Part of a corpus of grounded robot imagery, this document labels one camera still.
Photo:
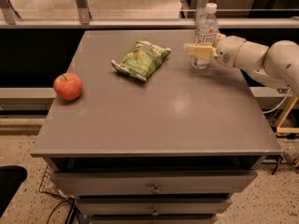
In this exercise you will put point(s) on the wire mesh basket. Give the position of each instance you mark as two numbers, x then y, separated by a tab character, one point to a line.
47	186

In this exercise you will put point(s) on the drawer metal knob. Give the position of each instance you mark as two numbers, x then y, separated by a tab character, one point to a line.
155	189
154	212

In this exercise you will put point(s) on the clear plastic water bottle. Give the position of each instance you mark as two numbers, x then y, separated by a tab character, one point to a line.
206	25

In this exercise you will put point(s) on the black chair seat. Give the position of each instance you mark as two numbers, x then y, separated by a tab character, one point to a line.
11	178

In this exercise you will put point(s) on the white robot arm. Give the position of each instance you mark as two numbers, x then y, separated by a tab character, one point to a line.
275	67

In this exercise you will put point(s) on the green chip bag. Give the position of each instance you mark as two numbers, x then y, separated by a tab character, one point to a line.
142	60

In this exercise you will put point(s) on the top drawer metal knob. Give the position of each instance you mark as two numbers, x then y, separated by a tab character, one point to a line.
155	189

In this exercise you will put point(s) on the red apple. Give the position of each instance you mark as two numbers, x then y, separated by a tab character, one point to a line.
68	86

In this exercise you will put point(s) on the metal railing frame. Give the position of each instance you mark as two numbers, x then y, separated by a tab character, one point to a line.
145	13

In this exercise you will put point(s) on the grey drawer cabinet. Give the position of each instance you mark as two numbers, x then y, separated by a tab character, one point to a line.
198	135

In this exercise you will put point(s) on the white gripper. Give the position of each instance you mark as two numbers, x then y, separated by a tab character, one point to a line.
227	51

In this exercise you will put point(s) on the yellow wooden stand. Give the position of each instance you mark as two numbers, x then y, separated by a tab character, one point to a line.
285	112

